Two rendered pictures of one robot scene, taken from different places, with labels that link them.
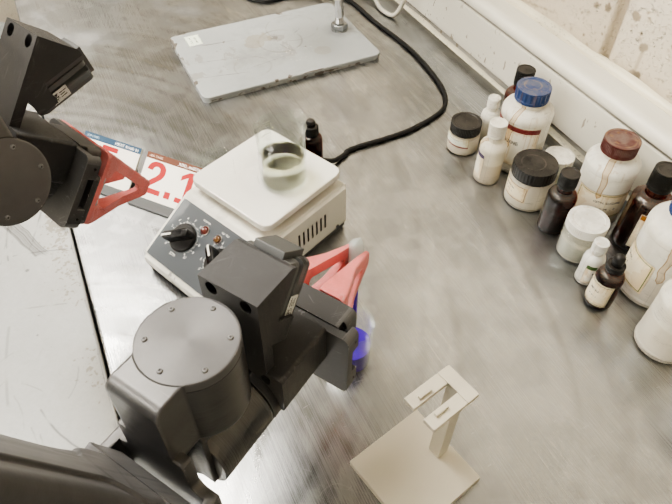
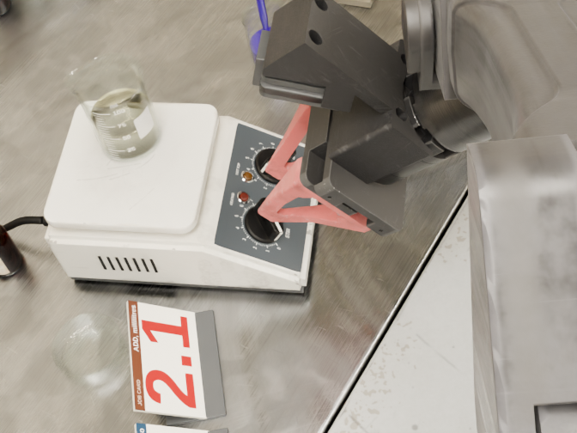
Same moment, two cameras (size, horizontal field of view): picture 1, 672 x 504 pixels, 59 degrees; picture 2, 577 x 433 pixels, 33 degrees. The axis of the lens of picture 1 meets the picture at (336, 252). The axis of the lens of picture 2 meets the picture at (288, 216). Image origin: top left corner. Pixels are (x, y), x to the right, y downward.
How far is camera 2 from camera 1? 0.83 m
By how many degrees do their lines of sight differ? 62
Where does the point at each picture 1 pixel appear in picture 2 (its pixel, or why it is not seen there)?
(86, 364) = (458, 246)
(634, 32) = not seen: outside the picture
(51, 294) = (420, 362)
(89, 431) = not seen: hidden behind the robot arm
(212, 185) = (189, 195)
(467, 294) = (136, 23)
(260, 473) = not seen: hidden behind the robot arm
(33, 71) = (339, 14)
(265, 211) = (194, 120)
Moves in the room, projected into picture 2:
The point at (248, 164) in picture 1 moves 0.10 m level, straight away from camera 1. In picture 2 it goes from (128, 187) to (23, 272)
